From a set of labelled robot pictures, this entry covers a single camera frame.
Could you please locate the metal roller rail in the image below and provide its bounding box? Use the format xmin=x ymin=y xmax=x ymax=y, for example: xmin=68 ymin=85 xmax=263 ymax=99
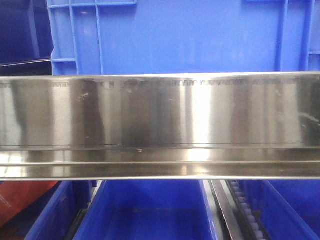
xmin=206 ymin=179 xmax=269 ymax=240

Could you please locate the large blue crate upper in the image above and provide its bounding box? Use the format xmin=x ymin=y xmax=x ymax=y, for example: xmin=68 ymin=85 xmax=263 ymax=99
xmin=47 ymin=0 xmax=320 ymax=75

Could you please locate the dark blue crate upper left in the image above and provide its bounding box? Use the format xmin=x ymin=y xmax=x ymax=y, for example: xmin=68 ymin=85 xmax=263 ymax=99
xmin=0 ymin=0 xmax=53 ymax=65

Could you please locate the red object lower left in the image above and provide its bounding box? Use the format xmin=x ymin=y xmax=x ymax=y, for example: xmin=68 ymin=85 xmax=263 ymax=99
xmin=0 ymin=180 xmax=58 ymax=227

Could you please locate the stainless steel shelf beam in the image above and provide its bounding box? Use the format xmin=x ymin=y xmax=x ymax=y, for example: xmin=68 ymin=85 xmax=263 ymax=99
xmin=0 ymin=72 xmax=320 ymax=181

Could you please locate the blue bin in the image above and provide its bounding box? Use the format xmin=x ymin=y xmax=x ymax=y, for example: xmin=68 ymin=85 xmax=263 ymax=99
xmin=238 ymin=180 xmax=320 ymax=240
xmin=74 ymin=179 xmax=218 ymax=240
xmin=25 ymin=180 xmax=97 ymax=240

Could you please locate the blue bin lower centre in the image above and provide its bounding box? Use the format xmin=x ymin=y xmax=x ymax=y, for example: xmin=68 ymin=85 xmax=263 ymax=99
xmin=74 ymin=179 xmax=218 ymax=240

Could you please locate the blue bin lower left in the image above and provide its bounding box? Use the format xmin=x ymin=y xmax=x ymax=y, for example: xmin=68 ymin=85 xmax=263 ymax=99
xmin=25 ymin=180 xmax=97 ymax=240

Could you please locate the blue bin lower right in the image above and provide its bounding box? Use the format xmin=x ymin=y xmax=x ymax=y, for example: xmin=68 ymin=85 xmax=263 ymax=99
xmin=238 ymin=180 xmax=320 ymax=240

